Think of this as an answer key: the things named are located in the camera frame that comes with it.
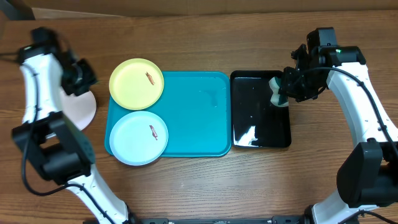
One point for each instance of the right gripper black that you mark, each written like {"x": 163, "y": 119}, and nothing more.
{"x": 288, "y": 89}

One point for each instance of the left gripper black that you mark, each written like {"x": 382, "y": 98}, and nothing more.
{"x": 90, "y": 79}

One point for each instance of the green yellow sponge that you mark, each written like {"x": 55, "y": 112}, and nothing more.
{"x": 277, "y": 99}

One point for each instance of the white plate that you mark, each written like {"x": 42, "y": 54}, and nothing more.
{"x": 80, "y": 110}

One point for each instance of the yellow plate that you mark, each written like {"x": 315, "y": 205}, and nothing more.
{"x": 136, "y": 84}

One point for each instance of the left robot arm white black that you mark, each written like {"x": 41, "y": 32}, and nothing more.
{"x": 56, "y": 155}

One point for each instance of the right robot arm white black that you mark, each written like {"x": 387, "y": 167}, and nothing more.
{"x": 368, "y": 178}

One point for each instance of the black water tray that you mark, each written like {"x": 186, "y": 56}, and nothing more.
{"x": 256, "y": 121}

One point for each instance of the teal plastic tray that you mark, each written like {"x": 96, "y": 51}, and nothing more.
{"x": 196, "y": 108}

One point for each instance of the cardboard panel at back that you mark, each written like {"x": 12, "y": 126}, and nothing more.
{"x": 132, "y": 8}

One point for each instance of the light blue plate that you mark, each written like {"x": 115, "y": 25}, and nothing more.
{"x": 138, "y": 138}

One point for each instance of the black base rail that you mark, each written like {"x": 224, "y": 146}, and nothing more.
{"x": 283, "y": 219}

